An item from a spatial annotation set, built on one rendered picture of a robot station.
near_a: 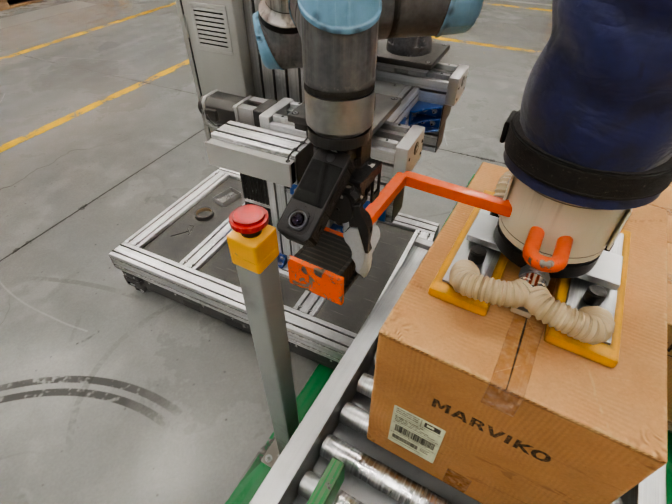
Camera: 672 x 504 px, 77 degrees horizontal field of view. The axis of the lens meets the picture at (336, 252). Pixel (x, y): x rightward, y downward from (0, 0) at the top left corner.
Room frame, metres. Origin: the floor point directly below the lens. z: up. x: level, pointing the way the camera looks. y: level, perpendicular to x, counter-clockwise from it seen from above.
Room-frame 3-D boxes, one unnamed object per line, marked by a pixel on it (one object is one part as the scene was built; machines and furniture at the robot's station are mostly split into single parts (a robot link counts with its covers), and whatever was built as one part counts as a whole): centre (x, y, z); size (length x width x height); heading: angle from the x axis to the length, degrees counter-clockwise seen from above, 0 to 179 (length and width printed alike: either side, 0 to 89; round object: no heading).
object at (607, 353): (0.50, -0.45, 0.97); 0.34 x 0.10 x 0.05; 150
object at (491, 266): (0.60, -0.28, 0.97); 0.34 x 0.10 x 0.05; 150
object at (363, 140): (0.45, -0.01, 1.22); 0.09 x 0.08 x 0.12; 150
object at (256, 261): (0.59, 0.16, 0.50); 0.07 x 0.07 x 1.00; 61
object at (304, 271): (0.42, 0.01, 1.08); 0.09 x 0.08 x 0.05; 60
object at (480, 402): (0.56, -0.39, 0.75); 0.60 x 0.40 x 0.40; 150
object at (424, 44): (1.49, -0.24, 1.09); 0.15 x 0.15 x 0.10
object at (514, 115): (0.55, -0.36, 1.19); 0.23 x 0.23 x 0.04
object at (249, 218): (0.59, 0.16, 1.02); 0.07 x 0.07 x 0.04
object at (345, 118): (0.44, 0.00, 1.30); 0.08 x 0.08 x 0.05
